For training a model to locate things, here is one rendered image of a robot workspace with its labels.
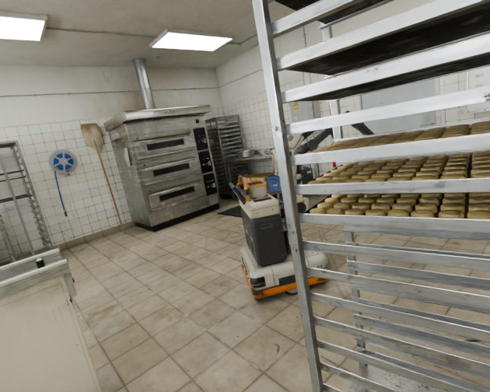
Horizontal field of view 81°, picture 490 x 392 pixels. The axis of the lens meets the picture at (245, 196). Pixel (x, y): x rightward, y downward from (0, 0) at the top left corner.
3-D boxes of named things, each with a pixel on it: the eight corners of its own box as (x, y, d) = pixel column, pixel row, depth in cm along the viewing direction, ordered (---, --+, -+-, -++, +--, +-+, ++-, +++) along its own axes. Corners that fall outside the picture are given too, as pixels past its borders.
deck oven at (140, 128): (156, 236, 471) (124, 110, 431) (131, 226, 563) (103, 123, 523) (230, 208, 567) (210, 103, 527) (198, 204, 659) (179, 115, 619)
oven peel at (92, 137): (115, 236, 518) (79, 124, 497) (114, 236, 521) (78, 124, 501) (131, 230, 536) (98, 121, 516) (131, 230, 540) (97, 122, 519)
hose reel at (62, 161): (90, 208, 518) (71, 148, 496) (92, 209, 505) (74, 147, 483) (64, 215, 492) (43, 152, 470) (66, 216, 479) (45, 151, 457)
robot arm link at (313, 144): (345, 109, 228) (351, 106, 218) (356, 122, 229) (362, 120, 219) (302, 145, 228) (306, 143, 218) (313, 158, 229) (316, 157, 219)
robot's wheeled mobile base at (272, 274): (254, 302, 227) (249, 274, 222) (241, 269, 289) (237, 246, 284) (333, 282, 237) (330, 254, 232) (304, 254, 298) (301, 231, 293)
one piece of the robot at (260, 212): (260, 282, 230) (242, 180, 213) (247, 257, 283) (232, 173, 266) (299, 272, 235) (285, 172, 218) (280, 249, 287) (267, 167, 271)
